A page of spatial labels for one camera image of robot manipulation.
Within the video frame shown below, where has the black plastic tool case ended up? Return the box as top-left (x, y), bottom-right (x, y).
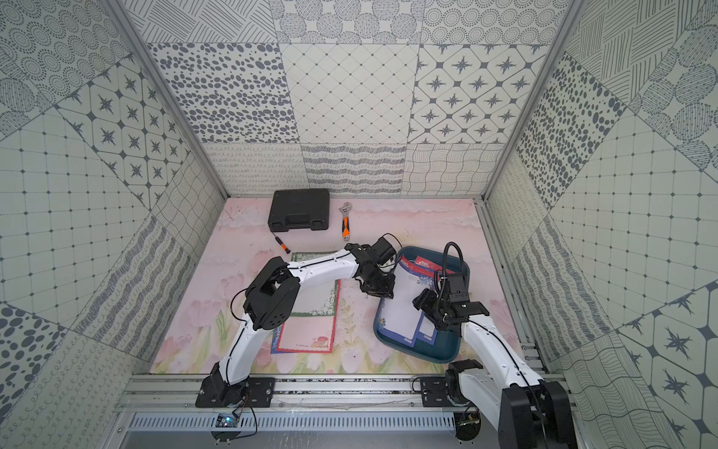
top-left (267, 188), bottom-right (330, 233)

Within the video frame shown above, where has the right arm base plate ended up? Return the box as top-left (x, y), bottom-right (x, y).
top-left (415, 376), bottom-right (467, 408)

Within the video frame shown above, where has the green bordered scalloped stationery paper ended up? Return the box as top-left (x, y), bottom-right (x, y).
top-left (292, 281), bottom-right (340, 317)

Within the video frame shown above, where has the teal plastic storage box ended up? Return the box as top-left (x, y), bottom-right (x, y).
top-left (373, 246), bottom-right (470, 364)

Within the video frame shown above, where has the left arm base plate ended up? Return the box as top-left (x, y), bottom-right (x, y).
top-left (194, 376), bottom-right (276, 408)

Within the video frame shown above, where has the aluminium mounting rail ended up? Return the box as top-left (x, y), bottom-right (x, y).
top-left (114, 372), bottom-right (579, 413)

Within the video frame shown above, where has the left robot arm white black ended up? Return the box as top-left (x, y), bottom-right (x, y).
top-left (196, 237), bottom-right (396, 408)

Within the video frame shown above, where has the left green circuit board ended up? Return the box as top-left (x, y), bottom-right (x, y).
top-left (211, 413), bottom-right (240, 443)

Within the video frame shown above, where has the white slotted cable duct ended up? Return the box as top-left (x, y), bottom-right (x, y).
top-left (128, 411), bottom-right (454, 432)

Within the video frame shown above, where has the small orange black screwdriver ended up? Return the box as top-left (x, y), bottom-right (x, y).
top-left (272, 233), bottom-right (292, 254)

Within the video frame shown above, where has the right round circuit board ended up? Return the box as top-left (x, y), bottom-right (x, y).
top-left (454, 408), bottom-right (482, 442)

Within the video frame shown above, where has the blue floral stationery paper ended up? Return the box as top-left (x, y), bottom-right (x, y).
top-left (376, 256), bottom-right (438, 348)
top-left (270, 329), bottom-right (280, 354)

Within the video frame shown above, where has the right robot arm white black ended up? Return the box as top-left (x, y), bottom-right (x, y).
top-left (413, 272), bottom-right (578, 448)

